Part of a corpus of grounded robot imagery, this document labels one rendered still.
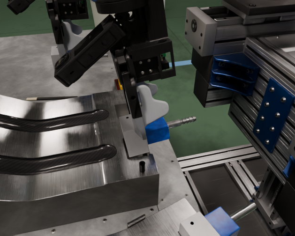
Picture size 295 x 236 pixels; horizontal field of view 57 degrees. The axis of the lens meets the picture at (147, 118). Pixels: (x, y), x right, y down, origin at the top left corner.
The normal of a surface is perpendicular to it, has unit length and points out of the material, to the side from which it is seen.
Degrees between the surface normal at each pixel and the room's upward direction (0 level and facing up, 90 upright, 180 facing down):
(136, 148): 82
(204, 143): 0
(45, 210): 90
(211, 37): 90
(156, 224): 0
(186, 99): 0
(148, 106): 71
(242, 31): 90
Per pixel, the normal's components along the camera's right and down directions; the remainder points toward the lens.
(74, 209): 0.23, 0.61
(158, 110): 0.18, 0.34
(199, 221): 0.00, -0.77
